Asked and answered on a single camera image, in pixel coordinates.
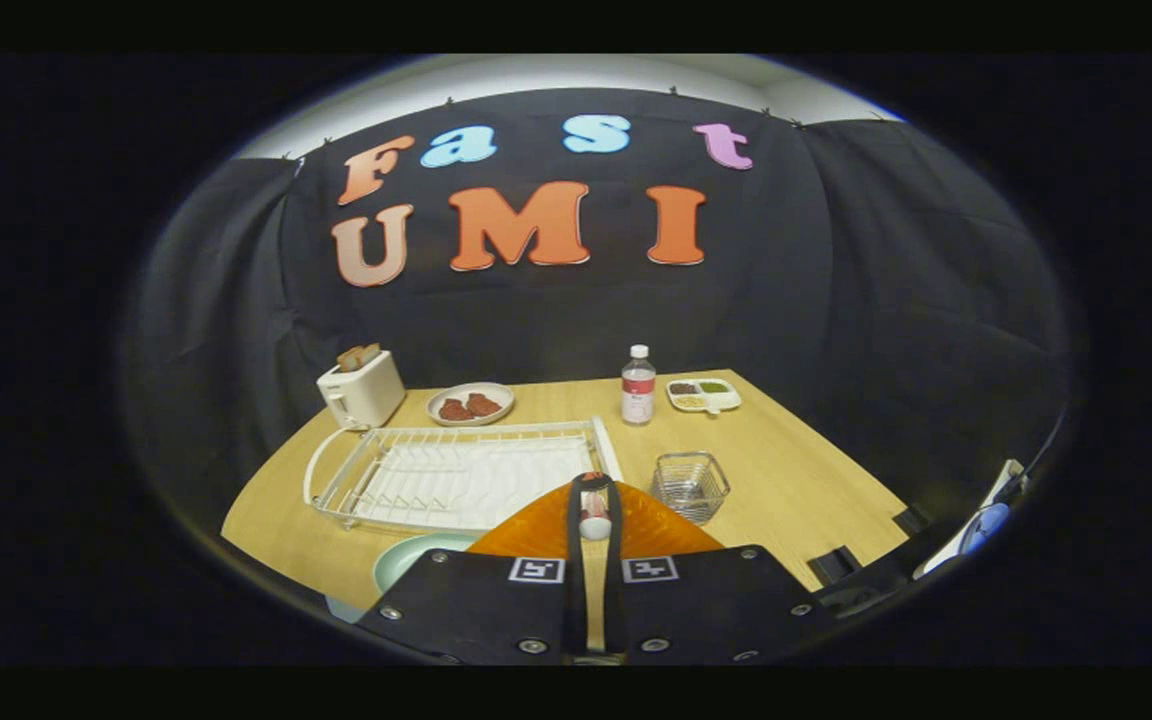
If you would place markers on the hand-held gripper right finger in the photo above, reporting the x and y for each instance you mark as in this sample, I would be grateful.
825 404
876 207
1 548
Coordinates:
614 600

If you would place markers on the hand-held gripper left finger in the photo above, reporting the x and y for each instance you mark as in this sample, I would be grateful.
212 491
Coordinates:
574 600

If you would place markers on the pink white spoon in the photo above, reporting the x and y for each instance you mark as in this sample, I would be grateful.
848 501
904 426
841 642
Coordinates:
594 525

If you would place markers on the pale green plate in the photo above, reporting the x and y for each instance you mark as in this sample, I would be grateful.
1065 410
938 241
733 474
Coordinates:
416 555

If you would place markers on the white divided snack dish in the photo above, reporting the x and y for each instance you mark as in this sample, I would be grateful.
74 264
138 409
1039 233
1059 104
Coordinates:
703 395

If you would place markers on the beige plate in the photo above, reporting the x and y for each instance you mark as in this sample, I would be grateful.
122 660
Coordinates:
471 392

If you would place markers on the clear bottle red label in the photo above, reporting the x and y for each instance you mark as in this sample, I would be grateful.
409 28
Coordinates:
638 390

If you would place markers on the brown meat piece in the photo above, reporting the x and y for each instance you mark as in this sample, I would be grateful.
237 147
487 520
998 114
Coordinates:
454 410
483 405

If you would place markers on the black table clamp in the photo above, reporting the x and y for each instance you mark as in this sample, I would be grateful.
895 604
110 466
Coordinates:
908 521
834 566

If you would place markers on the white toaster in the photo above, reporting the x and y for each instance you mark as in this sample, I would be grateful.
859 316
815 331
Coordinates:
366 395

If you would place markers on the brown bread slices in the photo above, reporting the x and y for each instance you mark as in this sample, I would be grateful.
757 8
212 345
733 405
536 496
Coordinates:
358 357

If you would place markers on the white and blue device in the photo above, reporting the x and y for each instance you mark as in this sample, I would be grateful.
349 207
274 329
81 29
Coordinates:
981 525

